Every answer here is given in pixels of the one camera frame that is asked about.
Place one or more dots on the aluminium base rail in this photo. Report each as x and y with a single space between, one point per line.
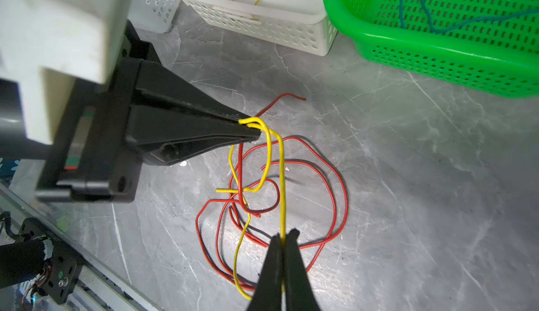
97 287

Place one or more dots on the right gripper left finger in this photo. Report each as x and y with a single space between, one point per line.
268 293

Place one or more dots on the white mesh basket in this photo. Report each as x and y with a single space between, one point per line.
153 15

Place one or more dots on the green plastic basket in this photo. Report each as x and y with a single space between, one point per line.
487 45

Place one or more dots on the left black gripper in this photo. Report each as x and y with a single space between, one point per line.
90 160

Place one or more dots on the cream perforated basket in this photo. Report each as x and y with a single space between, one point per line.
297 24

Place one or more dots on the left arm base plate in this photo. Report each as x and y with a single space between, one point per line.
59 266

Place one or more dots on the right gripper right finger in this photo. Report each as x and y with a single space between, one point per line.
298 291

